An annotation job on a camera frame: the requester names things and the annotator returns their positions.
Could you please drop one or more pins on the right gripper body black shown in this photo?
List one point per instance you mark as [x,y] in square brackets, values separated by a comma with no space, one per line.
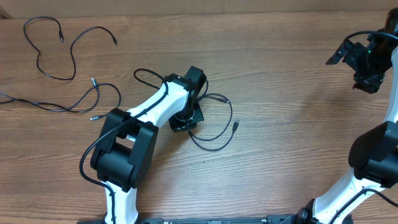
[370,63]

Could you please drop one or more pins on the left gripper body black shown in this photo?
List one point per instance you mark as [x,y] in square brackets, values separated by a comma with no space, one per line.
[187,117]

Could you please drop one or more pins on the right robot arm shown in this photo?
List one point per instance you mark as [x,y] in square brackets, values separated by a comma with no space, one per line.
[373,156]

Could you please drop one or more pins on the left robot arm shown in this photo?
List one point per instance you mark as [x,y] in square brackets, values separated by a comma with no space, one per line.
[123,152]

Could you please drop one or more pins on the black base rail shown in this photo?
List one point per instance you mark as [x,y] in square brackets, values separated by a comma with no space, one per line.
[214,221]

